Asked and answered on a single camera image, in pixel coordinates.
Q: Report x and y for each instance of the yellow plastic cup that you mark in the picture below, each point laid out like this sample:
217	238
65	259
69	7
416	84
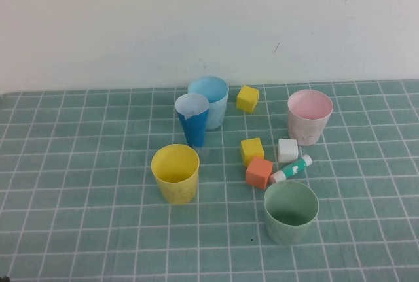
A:
176	192

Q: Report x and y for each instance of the white foam cube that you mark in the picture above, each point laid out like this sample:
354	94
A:
288	151

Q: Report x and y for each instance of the pink plastic cup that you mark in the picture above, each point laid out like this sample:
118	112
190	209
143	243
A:
307	131

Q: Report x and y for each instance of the green plastic cup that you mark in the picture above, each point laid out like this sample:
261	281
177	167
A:
284	233

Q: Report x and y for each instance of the blue paper cone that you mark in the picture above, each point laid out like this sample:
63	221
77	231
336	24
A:
195	128

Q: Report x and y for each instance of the light blue plastic cup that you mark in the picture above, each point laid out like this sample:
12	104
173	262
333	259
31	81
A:
216	112

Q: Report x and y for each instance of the yellow foam cube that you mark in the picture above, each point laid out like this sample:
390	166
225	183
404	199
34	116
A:
247	98
251	151

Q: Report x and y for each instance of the orange foam cube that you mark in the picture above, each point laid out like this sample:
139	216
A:
258	174

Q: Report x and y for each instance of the green white glue stick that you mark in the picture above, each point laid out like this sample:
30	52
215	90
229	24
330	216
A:
291	169

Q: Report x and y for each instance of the green checked tablecloth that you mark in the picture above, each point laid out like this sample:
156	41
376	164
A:
98	229

